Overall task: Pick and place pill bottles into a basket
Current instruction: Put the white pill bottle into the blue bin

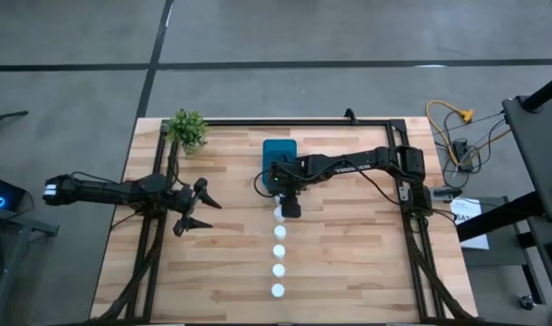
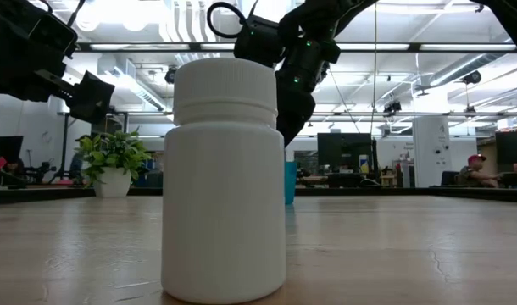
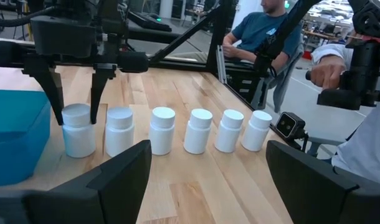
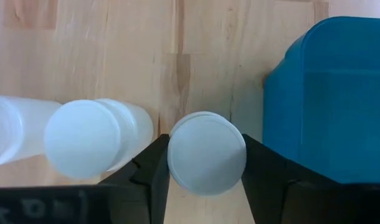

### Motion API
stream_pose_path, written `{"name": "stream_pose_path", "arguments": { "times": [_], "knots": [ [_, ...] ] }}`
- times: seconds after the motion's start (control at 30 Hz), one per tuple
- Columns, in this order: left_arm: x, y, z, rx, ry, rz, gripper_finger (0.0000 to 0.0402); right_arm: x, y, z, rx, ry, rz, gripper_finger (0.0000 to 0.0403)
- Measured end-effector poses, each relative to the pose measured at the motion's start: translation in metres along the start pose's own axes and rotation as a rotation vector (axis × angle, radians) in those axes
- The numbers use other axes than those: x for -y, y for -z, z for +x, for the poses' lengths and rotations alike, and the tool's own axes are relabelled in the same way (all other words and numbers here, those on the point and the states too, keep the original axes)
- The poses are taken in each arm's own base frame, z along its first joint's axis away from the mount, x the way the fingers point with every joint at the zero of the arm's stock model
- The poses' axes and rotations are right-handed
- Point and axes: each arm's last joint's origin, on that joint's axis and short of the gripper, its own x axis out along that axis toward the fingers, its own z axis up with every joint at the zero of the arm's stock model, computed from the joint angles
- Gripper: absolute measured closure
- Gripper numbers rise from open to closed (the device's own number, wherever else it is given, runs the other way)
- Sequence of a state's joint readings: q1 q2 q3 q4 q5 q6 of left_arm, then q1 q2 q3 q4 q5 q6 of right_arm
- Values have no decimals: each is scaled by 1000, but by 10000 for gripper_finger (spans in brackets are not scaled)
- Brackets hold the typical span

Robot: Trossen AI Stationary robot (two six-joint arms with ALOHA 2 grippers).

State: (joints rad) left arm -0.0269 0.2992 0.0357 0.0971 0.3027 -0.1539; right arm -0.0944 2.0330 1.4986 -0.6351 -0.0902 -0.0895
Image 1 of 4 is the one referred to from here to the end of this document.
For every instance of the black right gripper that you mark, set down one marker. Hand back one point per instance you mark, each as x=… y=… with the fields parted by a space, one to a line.
x=287 y=174

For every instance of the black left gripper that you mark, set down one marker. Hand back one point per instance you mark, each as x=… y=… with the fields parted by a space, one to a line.
x=185 y=204

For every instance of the white pill bottle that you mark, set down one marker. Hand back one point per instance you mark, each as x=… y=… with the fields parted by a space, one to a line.
x=278 y=215
x=278 y=198
x=279 y=251
x=278 y=290
x=278 y=270
x=280 y=232

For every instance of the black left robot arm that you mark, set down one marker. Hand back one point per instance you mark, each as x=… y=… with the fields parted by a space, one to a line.
x=104 y=190

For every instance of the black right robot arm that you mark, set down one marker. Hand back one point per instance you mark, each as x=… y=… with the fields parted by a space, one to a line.
x=362 y=163

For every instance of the blue plastic basket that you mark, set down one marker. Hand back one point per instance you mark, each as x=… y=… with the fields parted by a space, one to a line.
x=278 y=149

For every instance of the small green artificial plant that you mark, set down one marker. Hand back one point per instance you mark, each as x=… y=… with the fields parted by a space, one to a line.
x=187 y=129

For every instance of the black power adapter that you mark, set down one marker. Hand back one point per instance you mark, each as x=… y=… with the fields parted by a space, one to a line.
x=461 y=151

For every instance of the grey metal shelf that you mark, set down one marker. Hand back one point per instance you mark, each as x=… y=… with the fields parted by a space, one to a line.
x=13 y=222

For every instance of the white paper sheet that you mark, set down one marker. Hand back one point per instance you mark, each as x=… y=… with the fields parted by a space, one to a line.
x=473 y=226

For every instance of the black computer with blue light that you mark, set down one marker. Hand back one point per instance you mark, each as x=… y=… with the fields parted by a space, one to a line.
x=6 y=192

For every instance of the black tripod leg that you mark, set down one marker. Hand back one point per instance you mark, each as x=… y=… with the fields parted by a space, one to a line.
x=9 y=115

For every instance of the black cart top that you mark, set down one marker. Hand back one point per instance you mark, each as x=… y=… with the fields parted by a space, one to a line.
x=543 y=149

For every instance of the grey caster wheel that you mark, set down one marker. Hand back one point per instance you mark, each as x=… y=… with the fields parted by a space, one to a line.
x=527 y=302

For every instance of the black round pole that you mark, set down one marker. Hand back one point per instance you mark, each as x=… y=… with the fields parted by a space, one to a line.
x=545 y=93

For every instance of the black aluminium table frame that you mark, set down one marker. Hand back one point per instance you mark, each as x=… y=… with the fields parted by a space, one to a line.
x=303 y=122

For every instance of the small black frame clamp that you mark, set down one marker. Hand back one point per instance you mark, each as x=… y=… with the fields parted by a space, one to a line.
x=349 y=116

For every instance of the grey arm base bracket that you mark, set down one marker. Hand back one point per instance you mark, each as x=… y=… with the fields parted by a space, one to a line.
x=443 y=194

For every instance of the black cart base frame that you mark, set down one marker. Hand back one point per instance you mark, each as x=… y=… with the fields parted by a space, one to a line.
x=497 y=217

